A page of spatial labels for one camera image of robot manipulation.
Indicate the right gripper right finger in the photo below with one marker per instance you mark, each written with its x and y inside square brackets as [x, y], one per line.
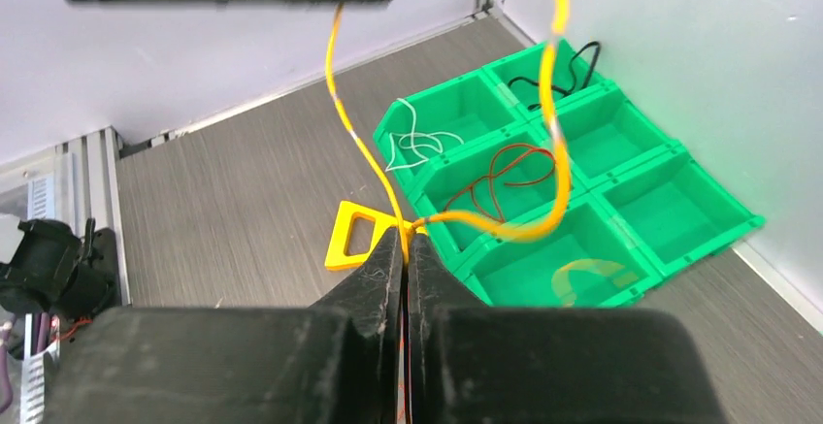
[467, 362]

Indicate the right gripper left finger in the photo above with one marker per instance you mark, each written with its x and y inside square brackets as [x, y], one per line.
[334, 361]

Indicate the green six-compartment bin tray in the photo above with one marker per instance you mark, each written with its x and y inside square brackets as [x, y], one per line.
[642, 209]

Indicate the slotted cable duct rail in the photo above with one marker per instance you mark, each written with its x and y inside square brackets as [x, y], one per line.
[41, 354]

